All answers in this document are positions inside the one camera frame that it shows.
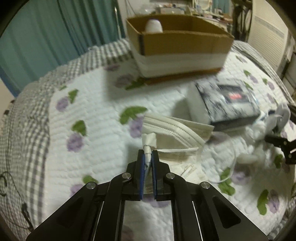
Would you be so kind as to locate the white face mask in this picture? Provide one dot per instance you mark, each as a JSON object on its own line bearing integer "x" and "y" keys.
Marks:
{"x": 175, "y": 134}

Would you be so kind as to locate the grey checked bed sheet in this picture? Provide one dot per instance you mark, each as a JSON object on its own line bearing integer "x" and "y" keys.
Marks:
{"x": 25, "y": 139}

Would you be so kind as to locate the black and white patterned packet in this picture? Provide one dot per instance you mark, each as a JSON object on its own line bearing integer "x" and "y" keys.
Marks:
{"x": 229, "y": 102}

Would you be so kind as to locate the teal curtain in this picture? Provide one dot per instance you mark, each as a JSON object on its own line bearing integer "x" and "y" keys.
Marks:
{"x": 53, "y": 32}

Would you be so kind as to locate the white air conditioner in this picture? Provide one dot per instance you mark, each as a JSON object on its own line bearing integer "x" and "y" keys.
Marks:
{"x": 268, "y": 30}

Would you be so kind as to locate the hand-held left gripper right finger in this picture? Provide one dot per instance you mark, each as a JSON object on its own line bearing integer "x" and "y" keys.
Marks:
{"x": 154, "y": 176}

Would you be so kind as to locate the cluttered shelf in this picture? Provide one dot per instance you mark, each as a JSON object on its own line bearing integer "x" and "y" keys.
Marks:
{"x": 192, "y": 8}

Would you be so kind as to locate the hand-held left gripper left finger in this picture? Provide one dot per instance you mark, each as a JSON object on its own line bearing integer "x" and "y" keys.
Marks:
{"x": 141, "y": 176}

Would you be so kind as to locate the white floral quilt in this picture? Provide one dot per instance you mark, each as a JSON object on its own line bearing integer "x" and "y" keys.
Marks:
{"x": 97, "y": 129}

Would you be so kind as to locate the white rounded object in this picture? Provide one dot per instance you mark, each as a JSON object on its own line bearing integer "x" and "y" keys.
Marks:
{"x": 153, "y": 26}

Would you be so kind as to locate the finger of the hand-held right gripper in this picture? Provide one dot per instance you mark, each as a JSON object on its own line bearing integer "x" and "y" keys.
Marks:
{"x": 283, "y": 144}

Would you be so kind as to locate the brown cardboard box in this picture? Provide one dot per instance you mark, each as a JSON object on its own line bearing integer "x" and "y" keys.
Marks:
{"x": 185, "y": 46}

